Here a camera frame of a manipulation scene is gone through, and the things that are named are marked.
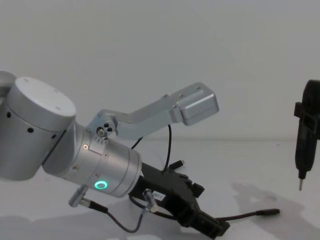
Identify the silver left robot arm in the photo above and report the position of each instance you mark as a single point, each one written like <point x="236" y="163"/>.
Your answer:
<point x="100" y="160"/>

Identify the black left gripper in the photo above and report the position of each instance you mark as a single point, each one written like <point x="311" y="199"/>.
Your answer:
<point x="160" y="186"/>

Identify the white table cloth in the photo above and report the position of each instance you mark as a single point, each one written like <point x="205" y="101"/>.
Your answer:
<point x="250" y="175"/>

